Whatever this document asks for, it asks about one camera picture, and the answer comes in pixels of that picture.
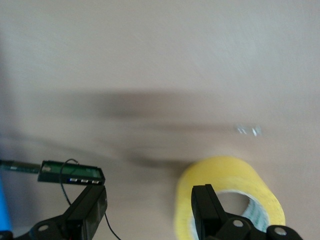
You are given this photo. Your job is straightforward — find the blue plastic tray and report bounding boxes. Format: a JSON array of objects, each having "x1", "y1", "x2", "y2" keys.
[{"x1": 0, "y1": 172, "x2": 13, "y2": 233}]

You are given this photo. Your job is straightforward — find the yellow packing tape roll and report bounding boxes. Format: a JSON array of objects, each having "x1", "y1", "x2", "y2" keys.
[{"x1": 172, "y1": 155, "x2": 286, "y2": 240}]

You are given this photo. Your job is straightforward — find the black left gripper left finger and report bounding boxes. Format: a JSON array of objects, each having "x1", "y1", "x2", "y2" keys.
[{"x1": 17, "y1": 185, "x2": 109, "y2": 240}]

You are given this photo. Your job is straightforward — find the clear tape piece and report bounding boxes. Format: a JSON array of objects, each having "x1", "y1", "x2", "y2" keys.
[{"x1": 234, "y1": 123, "x2": 263, "y2": 137}]

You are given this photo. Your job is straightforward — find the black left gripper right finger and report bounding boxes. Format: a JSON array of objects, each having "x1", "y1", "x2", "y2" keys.
[{"x1": 191, "y1": 183, "x2": 267, "y2": 240}]

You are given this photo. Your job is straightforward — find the green circuit board module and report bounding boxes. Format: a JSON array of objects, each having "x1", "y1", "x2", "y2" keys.
[{"x1": 37, "y1": 159, "x2": 105, "y2": 187}]

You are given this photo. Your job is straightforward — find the thin black finger wire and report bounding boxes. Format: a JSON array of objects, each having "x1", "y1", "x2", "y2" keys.
[{"x1": 59, "y1": 158, "x2": 124, "y2": 240}]

